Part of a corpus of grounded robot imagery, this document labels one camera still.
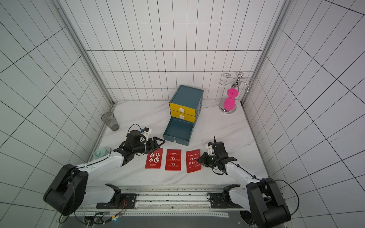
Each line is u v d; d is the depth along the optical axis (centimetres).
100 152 81
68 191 41
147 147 74
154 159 88
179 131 99
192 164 85
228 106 100
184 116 95
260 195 41
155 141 76
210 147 82
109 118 97
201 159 76
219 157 68
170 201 74
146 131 80
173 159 88
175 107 90
